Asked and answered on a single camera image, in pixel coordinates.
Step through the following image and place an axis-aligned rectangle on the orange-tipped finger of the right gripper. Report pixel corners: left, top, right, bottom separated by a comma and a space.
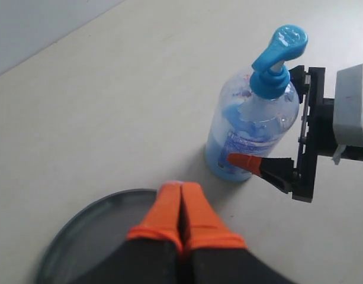
227, 153, 294, 193

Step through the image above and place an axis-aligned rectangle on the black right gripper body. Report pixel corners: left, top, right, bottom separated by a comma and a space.
290, 65, 363, 202

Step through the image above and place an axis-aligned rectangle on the left gripper orange-tipped right finger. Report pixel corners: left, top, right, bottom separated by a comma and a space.
181, 182, 288, 283

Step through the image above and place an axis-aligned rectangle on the round steel plate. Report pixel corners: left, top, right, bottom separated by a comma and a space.
36, 189, 159, 283

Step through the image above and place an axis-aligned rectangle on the clear blue soap pump bottle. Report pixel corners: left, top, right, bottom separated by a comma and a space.
205, 24, 308, 182

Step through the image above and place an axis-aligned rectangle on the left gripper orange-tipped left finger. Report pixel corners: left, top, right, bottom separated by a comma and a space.
77, 182, 182, 283

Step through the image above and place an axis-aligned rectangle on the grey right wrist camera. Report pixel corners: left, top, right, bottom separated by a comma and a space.
332, 64, 363, 165

